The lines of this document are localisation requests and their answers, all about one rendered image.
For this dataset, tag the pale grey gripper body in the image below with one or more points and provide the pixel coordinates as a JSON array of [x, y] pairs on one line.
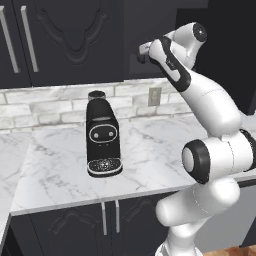
[[144, 48]]

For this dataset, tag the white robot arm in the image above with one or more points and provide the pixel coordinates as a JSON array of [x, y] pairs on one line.
[[213, 100]]

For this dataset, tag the tall black cabinet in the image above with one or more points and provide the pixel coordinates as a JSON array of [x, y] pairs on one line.
[[230, 50]]

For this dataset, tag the dark base cabinet door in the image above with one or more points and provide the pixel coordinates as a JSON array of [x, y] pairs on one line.
[[60, 230], [140, 226]]

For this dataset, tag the dark corner base cabinet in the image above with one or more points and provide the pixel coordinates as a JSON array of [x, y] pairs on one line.
[[6, 245]]

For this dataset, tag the black coffee machine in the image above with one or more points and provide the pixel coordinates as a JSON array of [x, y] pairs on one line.
[[102, 133]]

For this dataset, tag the grey dishwasher front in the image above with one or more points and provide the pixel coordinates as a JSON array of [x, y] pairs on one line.
[[230, 216]]

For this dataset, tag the dark plain wall cabinet panel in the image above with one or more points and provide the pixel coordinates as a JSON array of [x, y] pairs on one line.
[[150, 20]]

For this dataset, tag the grey wall socket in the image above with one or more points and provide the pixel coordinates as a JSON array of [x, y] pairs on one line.
[[155, 96]]

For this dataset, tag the dark wall cabinet door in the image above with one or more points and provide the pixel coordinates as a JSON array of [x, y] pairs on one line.
[[80, 40], [6, 76]]

